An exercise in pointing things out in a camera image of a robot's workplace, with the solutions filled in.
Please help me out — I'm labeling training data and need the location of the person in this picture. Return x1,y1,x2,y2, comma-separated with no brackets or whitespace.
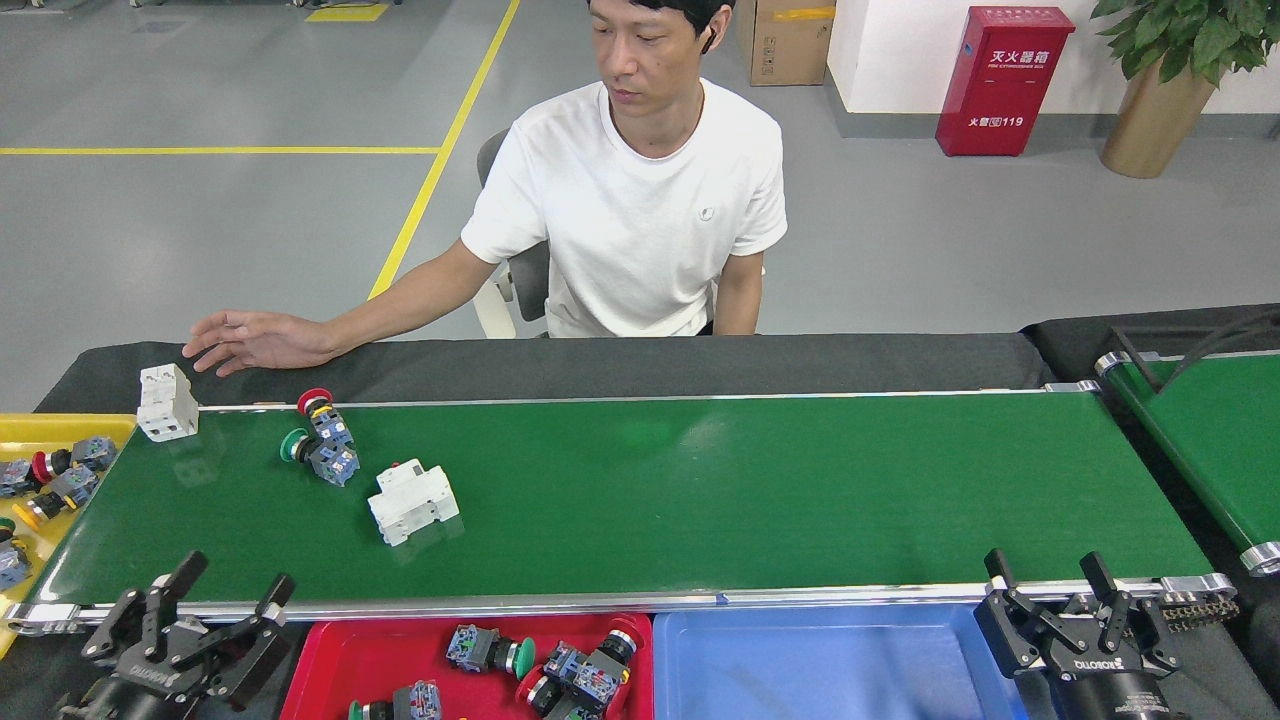
182,0,789,379

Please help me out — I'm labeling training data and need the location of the blue plastic bin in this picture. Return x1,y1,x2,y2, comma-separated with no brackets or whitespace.
652,605,1031,720

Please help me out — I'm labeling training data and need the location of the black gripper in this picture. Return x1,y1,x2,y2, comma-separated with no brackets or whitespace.
973,547,1183,720
58,550,297,720

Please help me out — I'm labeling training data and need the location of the narrow green conveyor belt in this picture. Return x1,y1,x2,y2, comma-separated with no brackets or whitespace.
1095,350,1280,578

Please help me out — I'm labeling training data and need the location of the potted plant gold planter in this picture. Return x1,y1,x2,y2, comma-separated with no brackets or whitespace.
1090,0,1280,180

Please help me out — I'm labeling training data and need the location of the person's right hand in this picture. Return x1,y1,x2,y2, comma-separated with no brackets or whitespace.
182,310,338,379

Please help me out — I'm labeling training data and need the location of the black cable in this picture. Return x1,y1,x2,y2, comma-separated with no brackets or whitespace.
1108,308,1280,393

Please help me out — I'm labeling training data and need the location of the wide green conveyor belt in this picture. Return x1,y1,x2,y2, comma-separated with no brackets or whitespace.
5,380,1241,636

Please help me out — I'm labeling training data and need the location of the red plastic bin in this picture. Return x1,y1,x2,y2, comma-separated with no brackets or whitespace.
280,612,656,720

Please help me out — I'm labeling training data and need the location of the conveyor drive chain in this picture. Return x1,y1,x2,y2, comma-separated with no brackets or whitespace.
1160,595,1241,633

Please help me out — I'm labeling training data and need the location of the yellow head push button switch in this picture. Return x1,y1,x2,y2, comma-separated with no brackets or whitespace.
14,467,101,530

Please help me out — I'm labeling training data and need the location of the yellow plastic tray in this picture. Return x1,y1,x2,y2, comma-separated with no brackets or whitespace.
0,413,138,661

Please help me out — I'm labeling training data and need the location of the red fire extinguisher cabinet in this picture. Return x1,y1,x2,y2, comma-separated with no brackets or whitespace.
935,6,1077,158

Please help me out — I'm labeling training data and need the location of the brown cardboard box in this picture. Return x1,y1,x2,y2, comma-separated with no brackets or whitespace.
735,0,836,87

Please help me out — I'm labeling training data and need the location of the white circuit breaker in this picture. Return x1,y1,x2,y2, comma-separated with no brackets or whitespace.
367,458,461,547
137,363,200,443

